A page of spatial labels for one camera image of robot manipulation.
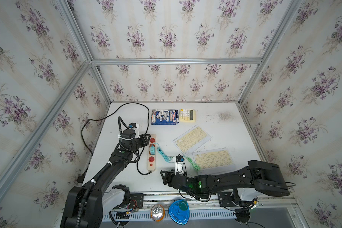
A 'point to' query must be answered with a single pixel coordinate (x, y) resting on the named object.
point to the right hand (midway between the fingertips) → (166, 171)
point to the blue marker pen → (177, 116)
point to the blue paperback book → (163, 117)
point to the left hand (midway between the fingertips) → (149, 136)
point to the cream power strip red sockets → (152, 158)
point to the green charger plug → (152, 149)
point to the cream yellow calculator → (187, 115)
